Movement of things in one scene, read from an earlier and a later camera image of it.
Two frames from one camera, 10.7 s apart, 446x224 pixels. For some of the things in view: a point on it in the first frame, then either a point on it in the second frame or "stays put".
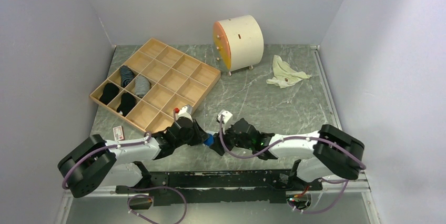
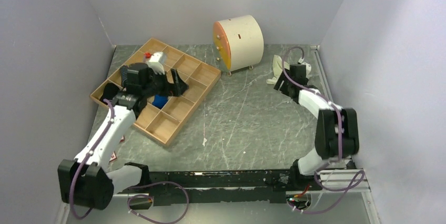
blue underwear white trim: x=210 y=140 to x=160 y=101
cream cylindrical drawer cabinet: x=239 y=42 stays put
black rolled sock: x=110 y=91 stays put
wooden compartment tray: x=154 y=82 stays put
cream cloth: x=284 y=74 stays put
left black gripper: x=199 y=134 to x=170 y=89
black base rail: x=230 y=183 stays put
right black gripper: x=216 y=146 to x=282 y=78
